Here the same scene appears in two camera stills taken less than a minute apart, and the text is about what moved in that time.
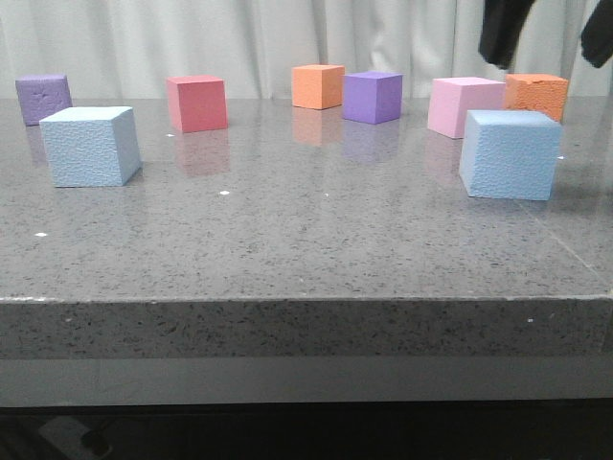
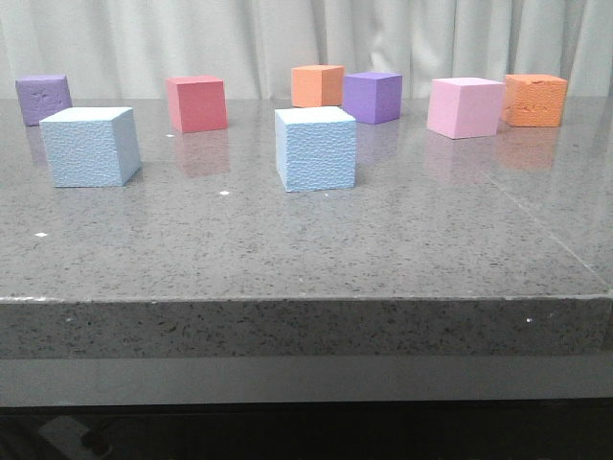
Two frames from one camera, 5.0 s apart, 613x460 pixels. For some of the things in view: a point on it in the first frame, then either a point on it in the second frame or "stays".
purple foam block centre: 372,97 stays
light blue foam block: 92,147 stays
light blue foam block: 510,154 to 315,149
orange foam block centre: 318,86 stays
